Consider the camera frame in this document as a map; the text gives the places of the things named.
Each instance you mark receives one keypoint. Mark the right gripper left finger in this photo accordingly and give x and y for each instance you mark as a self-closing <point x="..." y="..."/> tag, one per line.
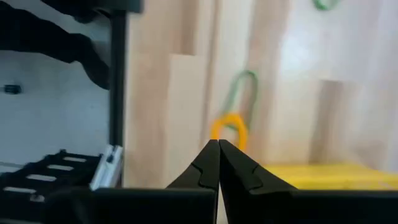
<point x="202" y="174"/>

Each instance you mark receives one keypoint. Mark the black slotted mount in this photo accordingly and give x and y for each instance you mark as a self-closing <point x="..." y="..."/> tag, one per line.
<point x="77" y="174"/>

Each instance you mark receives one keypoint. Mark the small black box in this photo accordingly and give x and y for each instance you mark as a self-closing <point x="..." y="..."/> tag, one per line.
<point x="12" y="89"/>

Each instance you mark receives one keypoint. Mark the green rubber band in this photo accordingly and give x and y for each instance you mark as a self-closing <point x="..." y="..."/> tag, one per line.
<point x="323" y="7"/>
<point x="247" y="72"/>

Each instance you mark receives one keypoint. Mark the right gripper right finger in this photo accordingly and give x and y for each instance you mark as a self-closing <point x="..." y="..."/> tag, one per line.
<point x="245" y="186"/>

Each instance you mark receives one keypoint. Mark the yellow plastic basket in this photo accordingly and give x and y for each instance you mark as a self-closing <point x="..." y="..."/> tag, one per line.
<point x="326" y="177"/>

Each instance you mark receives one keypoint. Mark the orange rubber band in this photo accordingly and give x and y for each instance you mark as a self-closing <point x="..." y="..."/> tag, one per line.
<point x="231" y="117"/>

